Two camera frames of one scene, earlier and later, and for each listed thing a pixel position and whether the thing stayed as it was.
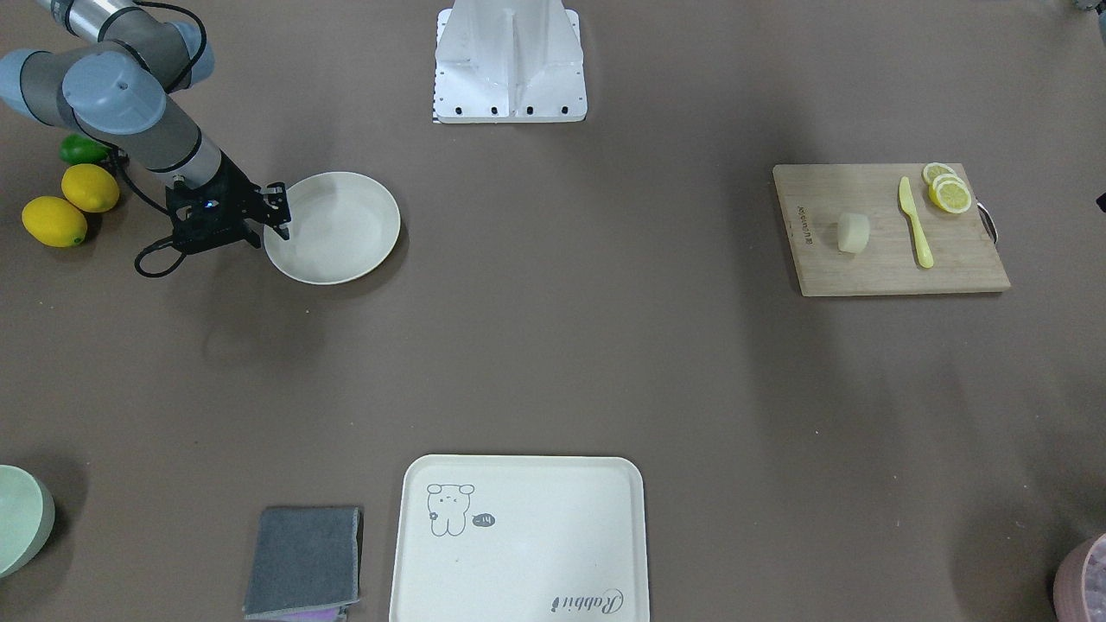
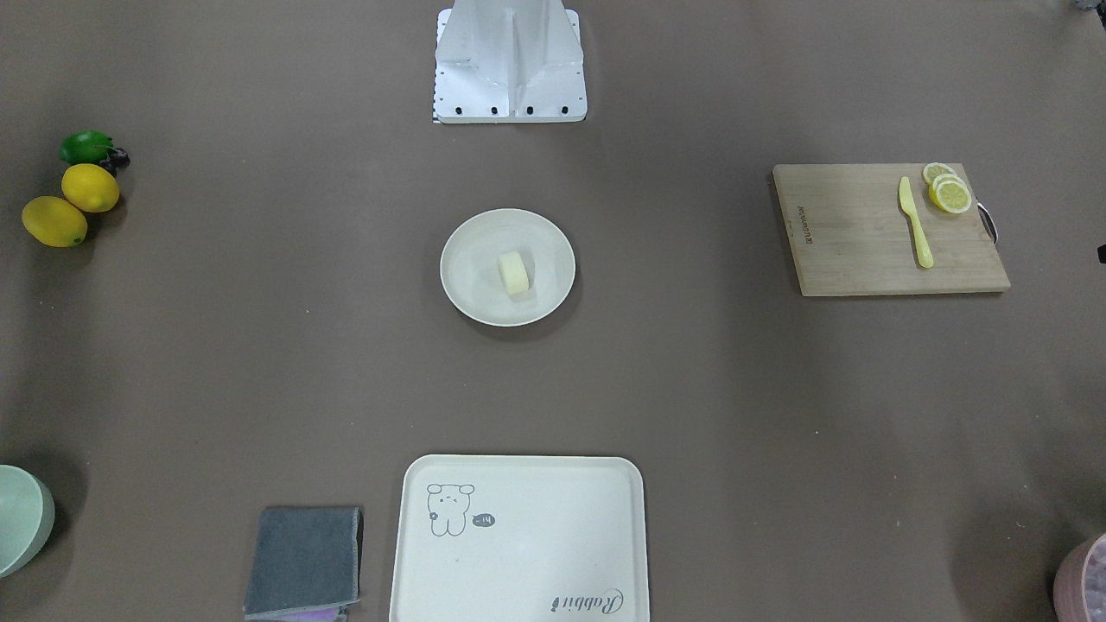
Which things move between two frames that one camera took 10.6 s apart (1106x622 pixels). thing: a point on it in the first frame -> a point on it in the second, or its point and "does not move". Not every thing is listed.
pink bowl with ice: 1079,586 does not move
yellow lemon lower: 54,221 does not move
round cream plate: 343,225 -> 470,274
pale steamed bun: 853,232 -> 513,272
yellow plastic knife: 906,203 does not move
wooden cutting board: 814,198 does not move
